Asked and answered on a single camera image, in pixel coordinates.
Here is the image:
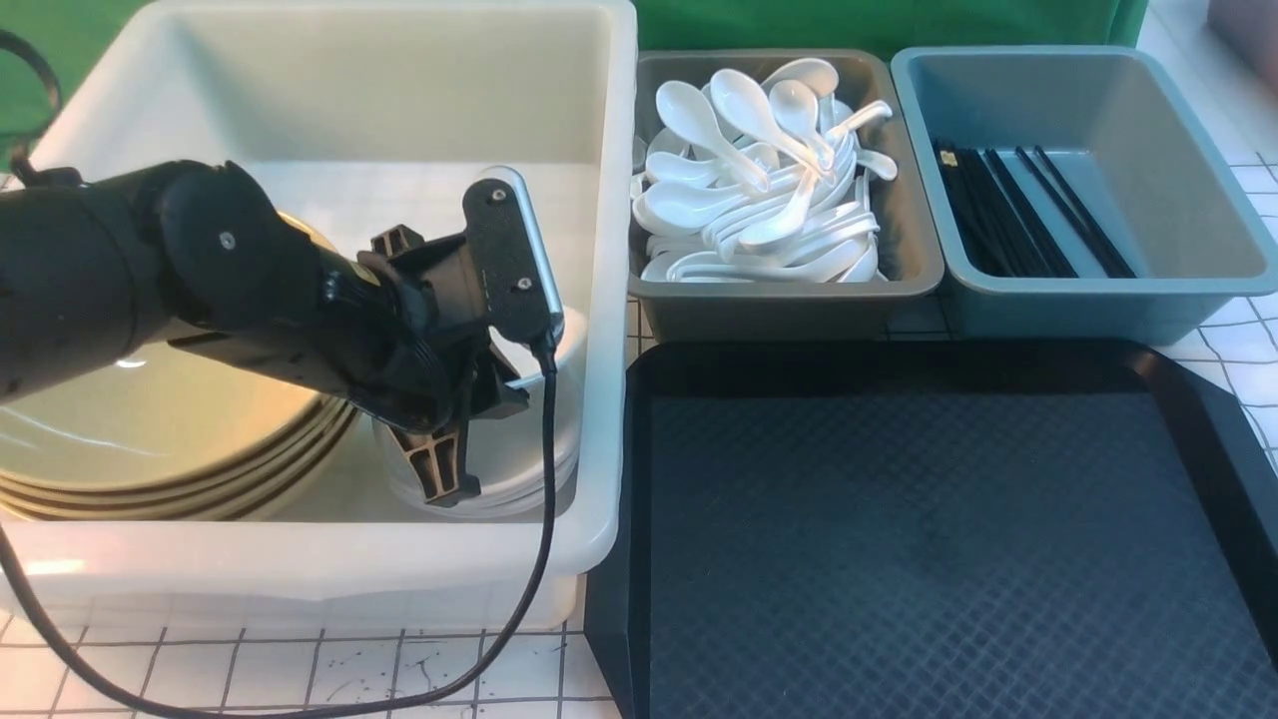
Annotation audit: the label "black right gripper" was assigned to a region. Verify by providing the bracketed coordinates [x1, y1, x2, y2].
[320, 225, 527, 508]

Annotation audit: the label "white square sauce dish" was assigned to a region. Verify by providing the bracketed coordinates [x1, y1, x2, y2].
[373, 307, 587, 496]

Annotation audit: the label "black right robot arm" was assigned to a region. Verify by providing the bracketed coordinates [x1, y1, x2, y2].
[1, 161, 556, 435]

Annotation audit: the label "stack of white sauce dishes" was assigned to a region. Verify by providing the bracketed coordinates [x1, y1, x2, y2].
[389, 467, 544, 520]

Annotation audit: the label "large white plastic tub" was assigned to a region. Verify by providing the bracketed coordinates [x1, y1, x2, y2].
[5, 1, 636, 633]

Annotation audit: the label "stack of beige bowls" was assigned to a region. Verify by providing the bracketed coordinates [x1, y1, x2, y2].
[0, 209, 362, 524]

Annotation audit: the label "pile of white soup spoons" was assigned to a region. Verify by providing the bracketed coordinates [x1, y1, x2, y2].
[631, 56, 898, 284]

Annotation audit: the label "black textured serving tray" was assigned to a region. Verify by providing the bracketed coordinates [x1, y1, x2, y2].
[584, 340, 1277, 718]

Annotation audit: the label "green backdrop cloth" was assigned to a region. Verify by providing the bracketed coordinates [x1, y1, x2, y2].
[0, 0, 1149, 171]

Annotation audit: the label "grey plastic spoon bin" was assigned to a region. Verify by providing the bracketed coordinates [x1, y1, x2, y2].
[629, 47, 944, 342]

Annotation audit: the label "black chopsticks in bin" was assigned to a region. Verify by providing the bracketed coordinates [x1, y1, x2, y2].
[933, 140, 1137, 278]

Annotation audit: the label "blue plastic chopstick bin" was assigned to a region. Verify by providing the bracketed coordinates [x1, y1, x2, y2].
[891, 46, 1275, 345]

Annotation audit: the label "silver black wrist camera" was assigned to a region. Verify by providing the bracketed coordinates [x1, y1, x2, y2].
[463, 165, 565, 354]

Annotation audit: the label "black camera cable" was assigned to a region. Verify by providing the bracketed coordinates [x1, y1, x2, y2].
[0, 29, 560, 719]

